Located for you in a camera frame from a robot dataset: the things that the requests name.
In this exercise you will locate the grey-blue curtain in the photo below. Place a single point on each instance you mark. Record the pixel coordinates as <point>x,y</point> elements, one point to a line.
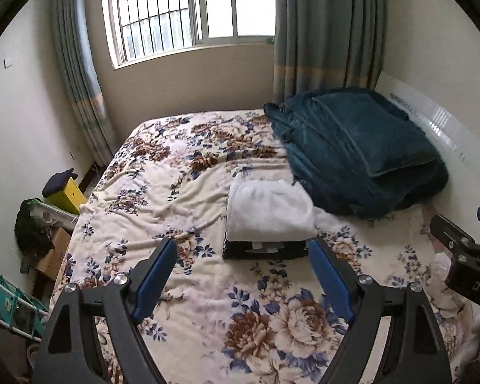
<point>76,68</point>
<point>324,28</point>

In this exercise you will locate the white plastic device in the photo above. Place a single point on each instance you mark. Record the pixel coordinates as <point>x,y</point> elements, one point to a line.
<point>50,212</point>

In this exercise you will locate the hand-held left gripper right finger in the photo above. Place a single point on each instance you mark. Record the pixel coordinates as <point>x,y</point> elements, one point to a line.
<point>332,280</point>

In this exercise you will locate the white bed headboard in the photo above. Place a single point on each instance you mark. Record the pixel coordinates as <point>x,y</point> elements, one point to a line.
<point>456,128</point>

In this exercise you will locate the black folded garment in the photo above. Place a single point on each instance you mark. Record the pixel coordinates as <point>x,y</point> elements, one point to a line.
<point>240,252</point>

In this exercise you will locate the cardboard box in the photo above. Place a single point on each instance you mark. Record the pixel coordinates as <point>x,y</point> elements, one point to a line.
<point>52,256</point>

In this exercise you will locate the floral cream bed blanket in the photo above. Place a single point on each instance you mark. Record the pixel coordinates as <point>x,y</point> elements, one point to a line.
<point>184,176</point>

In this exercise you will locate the white and teal rack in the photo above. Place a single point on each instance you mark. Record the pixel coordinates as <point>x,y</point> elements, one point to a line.
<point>8,300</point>

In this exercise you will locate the teal plush blanket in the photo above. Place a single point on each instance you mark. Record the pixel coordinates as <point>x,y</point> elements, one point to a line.
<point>344,148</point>

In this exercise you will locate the black bag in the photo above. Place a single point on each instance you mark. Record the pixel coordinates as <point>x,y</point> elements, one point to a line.
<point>30,232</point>

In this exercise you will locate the yellow box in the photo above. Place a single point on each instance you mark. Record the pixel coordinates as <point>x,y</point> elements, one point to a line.
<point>70,198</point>

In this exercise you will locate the barred window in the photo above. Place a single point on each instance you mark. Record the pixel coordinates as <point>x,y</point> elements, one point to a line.
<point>216,0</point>

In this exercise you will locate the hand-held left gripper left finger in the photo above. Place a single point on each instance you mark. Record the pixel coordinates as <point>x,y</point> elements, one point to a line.
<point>154,280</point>

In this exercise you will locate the white fleece garment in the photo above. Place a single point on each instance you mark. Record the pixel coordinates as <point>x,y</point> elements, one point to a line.
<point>268,212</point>

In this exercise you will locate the dark cap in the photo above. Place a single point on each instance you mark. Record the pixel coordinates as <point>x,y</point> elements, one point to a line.
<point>58,182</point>

